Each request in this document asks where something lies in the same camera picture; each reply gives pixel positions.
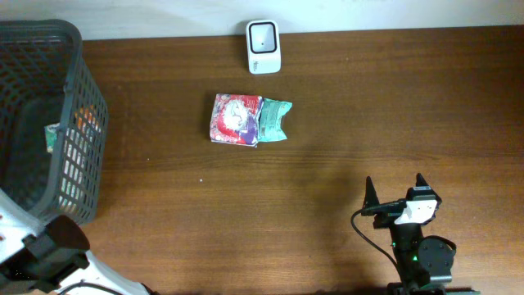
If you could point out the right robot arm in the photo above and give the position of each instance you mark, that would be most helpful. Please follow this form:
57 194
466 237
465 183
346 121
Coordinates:
423 263

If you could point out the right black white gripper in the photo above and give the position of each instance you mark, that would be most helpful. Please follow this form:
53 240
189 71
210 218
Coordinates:
390 207

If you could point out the red purple snack packet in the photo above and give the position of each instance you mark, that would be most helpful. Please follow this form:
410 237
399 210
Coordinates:
235 119

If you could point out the grey plastic mesh basket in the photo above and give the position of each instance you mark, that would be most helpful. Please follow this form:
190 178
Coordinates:
48 166

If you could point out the teal green snack packet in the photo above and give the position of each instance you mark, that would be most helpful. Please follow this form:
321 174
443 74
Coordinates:
270 122

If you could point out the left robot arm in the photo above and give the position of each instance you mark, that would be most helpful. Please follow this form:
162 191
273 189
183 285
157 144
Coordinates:
53 258

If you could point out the orange snack packet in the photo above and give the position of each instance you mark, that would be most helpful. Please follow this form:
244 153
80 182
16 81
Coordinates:
86 120

